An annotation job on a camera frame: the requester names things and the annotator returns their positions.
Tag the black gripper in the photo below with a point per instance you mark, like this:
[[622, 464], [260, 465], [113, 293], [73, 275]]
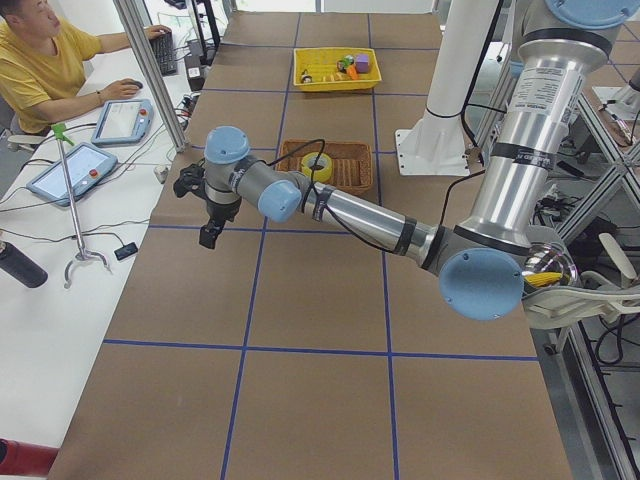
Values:
[[220, 211]]

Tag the yellow clear tape roll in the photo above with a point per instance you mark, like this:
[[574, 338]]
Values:
[[317, 166]]

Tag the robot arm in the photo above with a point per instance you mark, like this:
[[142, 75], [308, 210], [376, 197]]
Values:
[[479, 261]]

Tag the brown wicker basket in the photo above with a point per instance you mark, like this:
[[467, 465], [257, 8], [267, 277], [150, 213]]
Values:
[[352, 162]]

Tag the yellow woven tray basket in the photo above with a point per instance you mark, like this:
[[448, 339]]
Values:
[[321, 61]]

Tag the small black device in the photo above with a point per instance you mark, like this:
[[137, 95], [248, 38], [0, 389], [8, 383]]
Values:
[[126, 251]]

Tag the black power strip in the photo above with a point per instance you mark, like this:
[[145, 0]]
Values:
[[186, 107]]

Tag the teach pendant near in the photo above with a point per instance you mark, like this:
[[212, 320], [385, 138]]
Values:
[[87, 165]]

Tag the teach pendant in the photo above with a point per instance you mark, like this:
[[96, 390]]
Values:
[[87, 165], [123, 122]]

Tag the teach pendant far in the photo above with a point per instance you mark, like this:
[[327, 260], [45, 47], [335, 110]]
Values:
[[123, 122]]

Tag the black box with label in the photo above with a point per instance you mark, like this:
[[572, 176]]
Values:
[[196, 70]]

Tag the toy panda figurine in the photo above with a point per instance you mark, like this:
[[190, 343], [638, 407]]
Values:
[[306, 78]]

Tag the black keyboard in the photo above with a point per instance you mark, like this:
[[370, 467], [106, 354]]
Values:
[[164, 52]]

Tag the black thermos bottle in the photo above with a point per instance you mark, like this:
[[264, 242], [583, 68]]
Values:
[[21, 267]]

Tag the toy croissant bread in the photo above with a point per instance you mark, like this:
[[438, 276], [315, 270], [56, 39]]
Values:
[[335, 77]]

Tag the orange toy carrot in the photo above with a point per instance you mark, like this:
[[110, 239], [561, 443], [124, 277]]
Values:
[[352, 72]]

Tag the man in yellow shirt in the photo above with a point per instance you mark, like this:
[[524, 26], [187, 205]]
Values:
[[42, 66]]

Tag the purple foam block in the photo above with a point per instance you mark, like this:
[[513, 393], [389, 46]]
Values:
[[362, 63]]

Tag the red cylinder roll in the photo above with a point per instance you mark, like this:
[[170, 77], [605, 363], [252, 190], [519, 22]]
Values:
[[26, 459]]

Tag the steel bowl with corn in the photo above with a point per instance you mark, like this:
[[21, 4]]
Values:
[[547, 265]]

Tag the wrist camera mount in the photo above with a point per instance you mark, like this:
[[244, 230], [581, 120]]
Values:
[[190, 180]]

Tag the aluminium frame post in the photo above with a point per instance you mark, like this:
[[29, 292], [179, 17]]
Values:
[[133, 27]]

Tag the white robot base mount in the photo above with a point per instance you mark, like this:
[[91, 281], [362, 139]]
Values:
[[435, 145]]

